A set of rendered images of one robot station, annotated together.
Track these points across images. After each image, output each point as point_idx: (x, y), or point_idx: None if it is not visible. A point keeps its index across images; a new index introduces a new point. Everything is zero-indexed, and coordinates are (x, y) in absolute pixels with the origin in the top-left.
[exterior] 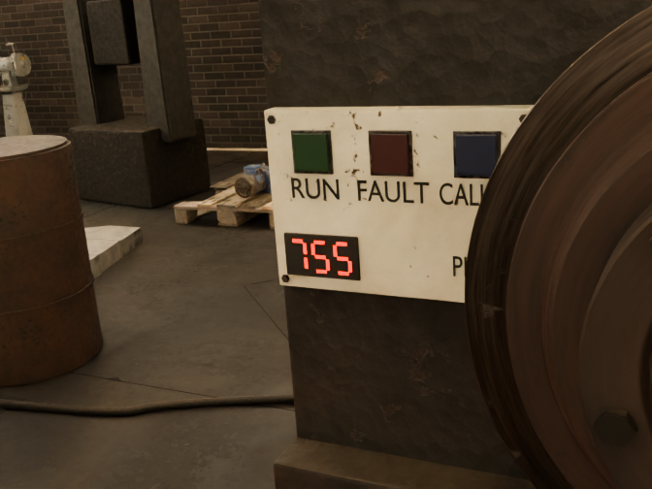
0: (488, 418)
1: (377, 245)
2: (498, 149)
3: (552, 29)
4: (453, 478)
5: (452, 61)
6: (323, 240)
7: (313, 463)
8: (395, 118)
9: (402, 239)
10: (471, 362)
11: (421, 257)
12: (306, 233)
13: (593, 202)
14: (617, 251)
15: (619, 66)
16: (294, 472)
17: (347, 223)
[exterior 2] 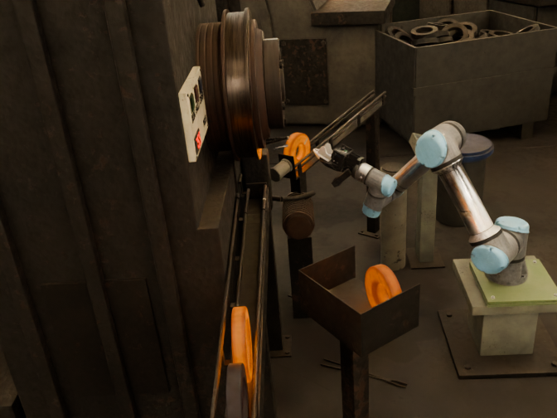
0: (205, 174)
1: (199, 128)
2: None
3: (190, 43)
4: (214, 196)
5: (186, 59)
6: (197, 133)
7: (215, 220)
8: (194, 80)
9: (200, 122)
10: (201, 157)
11: (201, 125)
12: (195, 135)
13: (262, 67)
14: (278, 70)
15: (247, 40)
16: (220, 225)
17: (196, 124)
